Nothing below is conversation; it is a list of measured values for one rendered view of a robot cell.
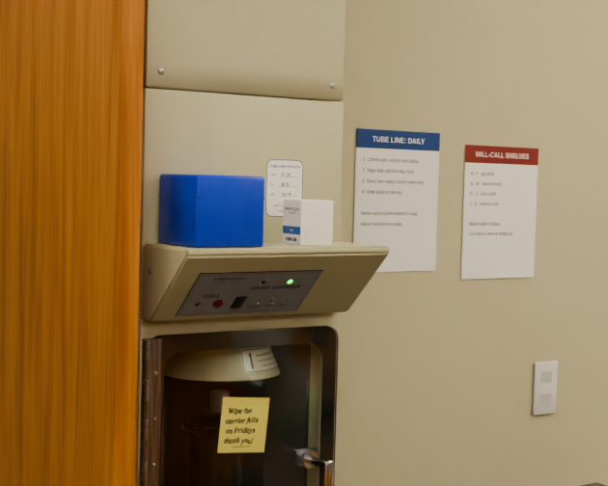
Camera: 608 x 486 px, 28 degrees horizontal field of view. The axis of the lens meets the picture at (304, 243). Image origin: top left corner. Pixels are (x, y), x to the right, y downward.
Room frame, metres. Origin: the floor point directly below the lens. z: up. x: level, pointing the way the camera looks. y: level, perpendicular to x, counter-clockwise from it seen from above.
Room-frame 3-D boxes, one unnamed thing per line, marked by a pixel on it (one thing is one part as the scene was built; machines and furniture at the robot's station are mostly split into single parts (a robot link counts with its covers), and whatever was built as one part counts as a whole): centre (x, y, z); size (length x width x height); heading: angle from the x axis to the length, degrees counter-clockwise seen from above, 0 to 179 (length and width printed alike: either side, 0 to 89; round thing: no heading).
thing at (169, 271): (1.61, 0.05, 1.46); 0.32 x 0.12 x 0.10; 125
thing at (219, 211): (1.55, 0.12, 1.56); 0.10 x 0.10 x 0.09; 35
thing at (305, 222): (1.64, 0.00, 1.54); 0.05 x 0.05 x 0.06; 30
